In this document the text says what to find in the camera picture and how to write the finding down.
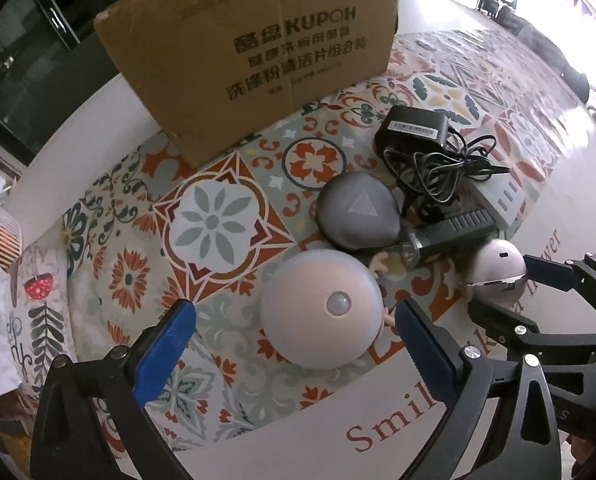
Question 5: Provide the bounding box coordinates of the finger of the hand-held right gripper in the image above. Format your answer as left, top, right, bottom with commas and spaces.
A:
522, 254, 596, 333
467, 300, 596, 361

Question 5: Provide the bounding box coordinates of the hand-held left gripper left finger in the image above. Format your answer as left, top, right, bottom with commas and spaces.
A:
30, 299, 199, 480

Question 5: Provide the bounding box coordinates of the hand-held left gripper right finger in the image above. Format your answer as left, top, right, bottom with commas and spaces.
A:
394, 300, 561, 480

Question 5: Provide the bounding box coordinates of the white egg-shaped device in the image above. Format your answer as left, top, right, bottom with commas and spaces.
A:
462, 239, 529, 303

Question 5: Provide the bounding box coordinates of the small beige figurine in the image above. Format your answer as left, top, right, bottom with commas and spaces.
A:
368, 251, 408, 281

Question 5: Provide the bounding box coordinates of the white power strip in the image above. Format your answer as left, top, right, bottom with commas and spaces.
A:
470, 180, 529, 231

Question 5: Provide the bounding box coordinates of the black flashlight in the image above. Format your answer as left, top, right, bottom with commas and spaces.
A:
402, 208, 496, 267

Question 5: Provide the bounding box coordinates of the white round sensor light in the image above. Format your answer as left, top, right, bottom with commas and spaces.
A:
259, 249, 384, 365

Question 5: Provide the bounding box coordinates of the dark grey round case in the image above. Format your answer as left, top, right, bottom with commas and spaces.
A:
317, 172, 401, 251

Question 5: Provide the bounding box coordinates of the black power adapter with cable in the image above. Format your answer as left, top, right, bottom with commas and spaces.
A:
374, 105, 511, 221

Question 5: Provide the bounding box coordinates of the brown cardboard box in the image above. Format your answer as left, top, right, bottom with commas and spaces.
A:
93, 0, 413, 168

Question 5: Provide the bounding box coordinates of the floral mushroom printed cloth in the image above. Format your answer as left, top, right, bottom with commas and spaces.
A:
8, 245, 79, 403

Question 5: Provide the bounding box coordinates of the patterned tile-print table mat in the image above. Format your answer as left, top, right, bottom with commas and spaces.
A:
8, 25, 596, 480

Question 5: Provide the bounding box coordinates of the white ribbed fruit bowl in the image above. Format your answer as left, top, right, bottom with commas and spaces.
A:
0, 200, 25, 267

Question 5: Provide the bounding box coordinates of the black glass sliding door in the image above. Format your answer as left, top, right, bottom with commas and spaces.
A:
0, 0, 174, 166

